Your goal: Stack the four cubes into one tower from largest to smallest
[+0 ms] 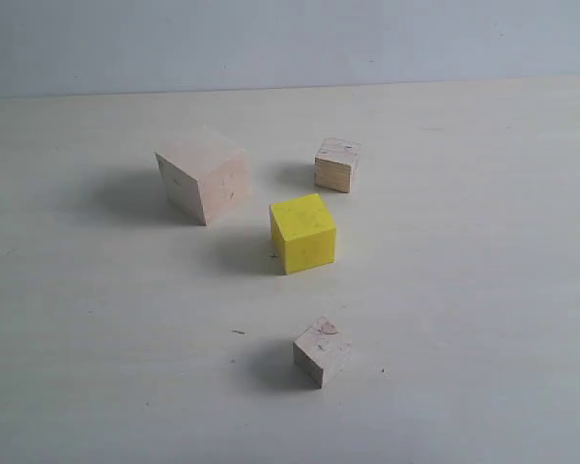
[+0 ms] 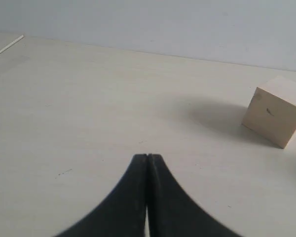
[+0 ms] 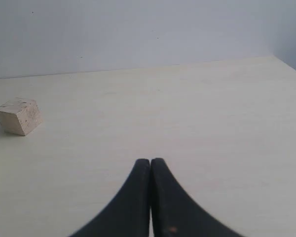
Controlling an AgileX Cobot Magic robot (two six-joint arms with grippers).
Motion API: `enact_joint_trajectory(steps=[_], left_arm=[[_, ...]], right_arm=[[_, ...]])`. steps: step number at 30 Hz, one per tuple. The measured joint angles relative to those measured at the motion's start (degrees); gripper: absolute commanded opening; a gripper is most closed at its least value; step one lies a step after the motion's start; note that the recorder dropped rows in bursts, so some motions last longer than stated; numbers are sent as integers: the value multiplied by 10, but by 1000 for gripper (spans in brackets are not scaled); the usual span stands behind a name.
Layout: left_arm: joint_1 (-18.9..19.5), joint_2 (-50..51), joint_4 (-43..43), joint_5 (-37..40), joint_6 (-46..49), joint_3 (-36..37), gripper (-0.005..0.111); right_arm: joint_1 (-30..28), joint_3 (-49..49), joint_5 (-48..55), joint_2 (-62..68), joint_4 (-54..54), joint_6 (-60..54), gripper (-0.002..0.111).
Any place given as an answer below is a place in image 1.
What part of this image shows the medium plywood cube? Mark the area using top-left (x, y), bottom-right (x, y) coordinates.
top-left (314, 137), bottom-right (363, 193)

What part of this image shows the large pale wooden cube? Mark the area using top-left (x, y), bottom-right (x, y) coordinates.
top-left (155, 126), bottom-right (252, 225)

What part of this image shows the yellow cube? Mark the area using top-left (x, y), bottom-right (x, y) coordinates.
top-left (269, 193), bottom-right (337, 275)

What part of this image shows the small wooden cube with knot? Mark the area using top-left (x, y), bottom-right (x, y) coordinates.
top-left (292, 317), bottom-right (351, 389)

